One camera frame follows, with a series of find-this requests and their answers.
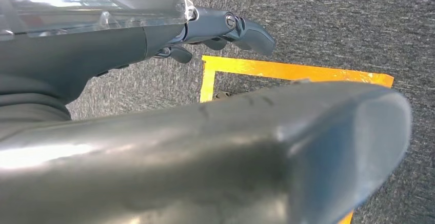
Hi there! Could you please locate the ribbed grey left arm sleeve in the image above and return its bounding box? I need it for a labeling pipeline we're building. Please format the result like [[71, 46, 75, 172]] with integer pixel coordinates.
[[0, 75, 73, 142]]

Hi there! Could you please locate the yellow floor tape square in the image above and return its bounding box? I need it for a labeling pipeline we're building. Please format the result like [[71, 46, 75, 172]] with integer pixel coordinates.
[[200, 55, 395, 224]]

